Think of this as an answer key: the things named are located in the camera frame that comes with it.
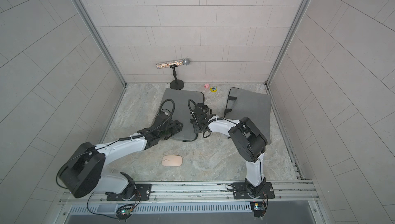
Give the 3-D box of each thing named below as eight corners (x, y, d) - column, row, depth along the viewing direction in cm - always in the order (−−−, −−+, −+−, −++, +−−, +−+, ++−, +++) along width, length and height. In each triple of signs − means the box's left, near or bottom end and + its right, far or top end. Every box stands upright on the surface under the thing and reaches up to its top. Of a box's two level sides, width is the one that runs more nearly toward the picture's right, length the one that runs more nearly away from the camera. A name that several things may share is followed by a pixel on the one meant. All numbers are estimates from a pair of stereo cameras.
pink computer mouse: (161, 166, 81) (160, 165, 79) (163, 156, 84) (162, 154, 83) (182, 166, 81) (181, 165, 79) (183, 156, 84) (182, 154, 83)
